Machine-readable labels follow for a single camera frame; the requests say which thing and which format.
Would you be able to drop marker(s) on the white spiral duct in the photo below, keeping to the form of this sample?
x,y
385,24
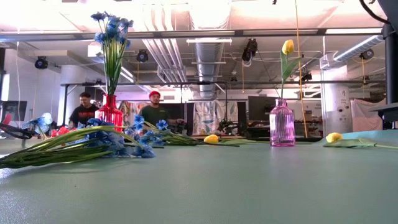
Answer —
x,y
357,48

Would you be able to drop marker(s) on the green table mat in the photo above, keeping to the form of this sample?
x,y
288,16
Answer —
x,y
199,186

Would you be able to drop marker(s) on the red ribbed glass vase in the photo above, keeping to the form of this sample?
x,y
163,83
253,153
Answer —
x,y
110,115

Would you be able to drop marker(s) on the yellow artificial tulip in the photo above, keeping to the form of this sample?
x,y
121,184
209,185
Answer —
x,y
334,137
211,138
288,46

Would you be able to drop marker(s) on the white round column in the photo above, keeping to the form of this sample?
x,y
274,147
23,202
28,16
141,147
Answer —
x,y
335,105

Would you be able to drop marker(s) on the small black robot arm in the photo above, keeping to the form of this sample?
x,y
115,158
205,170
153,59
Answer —
x,y
225,126

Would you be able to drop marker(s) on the silver ventilation duct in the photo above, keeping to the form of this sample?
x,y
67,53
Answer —
x,y
209,68

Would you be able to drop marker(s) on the black monitor stand pole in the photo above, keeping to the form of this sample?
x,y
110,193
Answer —
x,y
391,62

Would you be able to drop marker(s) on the person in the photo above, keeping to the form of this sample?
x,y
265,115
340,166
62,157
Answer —
x,y
82,113
154,113

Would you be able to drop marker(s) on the black handheld device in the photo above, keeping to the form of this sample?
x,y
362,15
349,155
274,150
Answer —
x,y
180,123

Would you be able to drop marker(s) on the white ceiling light bar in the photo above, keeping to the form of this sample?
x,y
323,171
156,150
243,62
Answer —
x,y
209,40

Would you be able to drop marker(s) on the black monitor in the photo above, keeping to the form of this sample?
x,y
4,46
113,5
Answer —
x,y
261,107
14,110

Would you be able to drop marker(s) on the pink hanging cloth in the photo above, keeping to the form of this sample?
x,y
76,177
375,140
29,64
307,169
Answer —
x,y
367,115

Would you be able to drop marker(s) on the multicolour patterned cloth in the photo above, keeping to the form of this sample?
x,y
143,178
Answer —
x,y
130,112

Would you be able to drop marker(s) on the black ceiling spotlight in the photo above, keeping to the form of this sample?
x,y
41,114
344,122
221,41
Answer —
x,y
249,49
142,56
367,54
41,63

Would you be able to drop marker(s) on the red artificial flower bunch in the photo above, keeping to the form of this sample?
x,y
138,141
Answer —
x,y
62,130

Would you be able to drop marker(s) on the pink ribbed glass vase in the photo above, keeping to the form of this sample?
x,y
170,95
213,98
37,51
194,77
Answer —
x,y
282,124

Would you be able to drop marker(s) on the leaf patterned curtain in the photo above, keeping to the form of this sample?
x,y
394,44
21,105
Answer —
x,y
208,116

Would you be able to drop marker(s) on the blue artificial flower bunch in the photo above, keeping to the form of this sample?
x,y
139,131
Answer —
x,y
161,125
42,119
112,62
62,146

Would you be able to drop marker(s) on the grey computer desk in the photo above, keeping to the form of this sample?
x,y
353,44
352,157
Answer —
x,y
385,113

